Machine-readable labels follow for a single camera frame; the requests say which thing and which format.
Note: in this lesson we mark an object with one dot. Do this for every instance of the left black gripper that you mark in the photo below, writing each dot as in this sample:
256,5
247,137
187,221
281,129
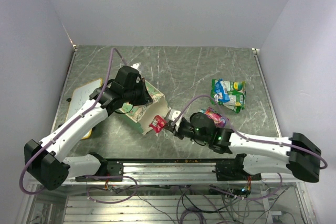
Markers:
144,92

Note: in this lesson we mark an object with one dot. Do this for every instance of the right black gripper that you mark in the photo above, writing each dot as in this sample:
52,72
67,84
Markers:
177,132

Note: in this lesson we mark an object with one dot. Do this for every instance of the red snack packet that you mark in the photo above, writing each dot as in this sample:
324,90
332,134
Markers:
158,124

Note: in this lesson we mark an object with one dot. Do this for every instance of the green paper bag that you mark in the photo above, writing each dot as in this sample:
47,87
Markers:
140,117

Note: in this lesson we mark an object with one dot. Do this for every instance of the blue snack packet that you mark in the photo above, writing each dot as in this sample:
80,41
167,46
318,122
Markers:
221,94

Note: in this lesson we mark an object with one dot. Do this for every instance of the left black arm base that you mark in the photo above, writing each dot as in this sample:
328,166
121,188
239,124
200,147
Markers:
112,171

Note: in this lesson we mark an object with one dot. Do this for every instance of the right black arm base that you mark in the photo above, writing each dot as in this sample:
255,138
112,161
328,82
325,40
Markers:
232,170

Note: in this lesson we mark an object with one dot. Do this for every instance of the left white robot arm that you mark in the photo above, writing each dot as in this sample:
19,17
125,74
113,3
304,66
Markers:
47,160

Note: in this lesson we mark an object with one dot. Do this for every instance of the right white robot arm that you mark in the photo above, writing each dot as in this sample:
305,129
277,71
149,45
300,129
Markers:
295,155

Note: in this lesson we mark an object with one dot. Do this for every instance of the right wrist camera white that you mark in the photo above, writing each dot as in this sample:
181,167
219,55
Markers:
175,116

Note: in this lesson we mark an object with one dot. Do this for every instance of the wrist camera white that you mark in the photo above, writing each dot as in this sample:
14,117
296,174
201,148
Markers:
137,66
175,116

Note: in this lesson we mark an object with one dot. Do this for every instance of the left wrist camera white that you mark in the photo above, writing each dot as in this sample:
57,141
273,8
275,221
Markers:
137,66

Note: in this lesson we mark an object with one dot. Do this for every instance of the aluminium rail frame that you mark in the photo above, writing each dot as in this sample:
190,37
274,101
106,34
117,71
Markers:
168,171

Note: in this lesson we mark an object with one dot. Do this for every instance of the small whiteboard yellow frame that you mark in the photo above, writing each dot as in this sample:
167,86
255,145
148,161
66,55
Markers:
80,95

